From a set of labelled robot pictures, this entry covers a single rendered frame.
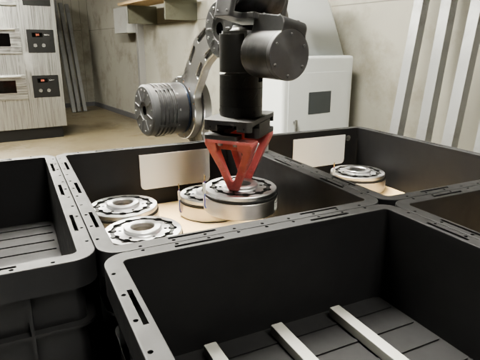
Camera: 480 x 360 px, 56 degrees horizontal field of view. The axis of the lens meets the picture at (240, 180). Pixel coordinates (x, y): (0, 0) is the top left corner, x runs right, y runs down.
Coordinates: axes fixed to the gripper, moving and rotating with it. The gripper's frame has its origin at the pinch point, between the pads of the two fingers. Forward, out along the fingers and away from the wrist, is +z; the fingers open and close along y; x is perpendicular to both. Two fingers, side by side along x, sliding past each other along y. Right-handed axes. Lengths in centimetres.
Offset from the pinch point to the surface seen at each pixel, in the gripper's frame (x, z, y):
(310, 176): -10.1, -2.1, -1.2
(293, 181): -7.4, -0.3, 1.3
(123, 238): 10.2, 4.9, -13.8
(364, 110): 9, 30, 286
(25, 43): 403, -10, 370
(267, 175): -2.1, 0.8, 6.4
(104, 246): 1.4, -2.3, -28.5
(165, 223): 8.2, 5.2, -6.8
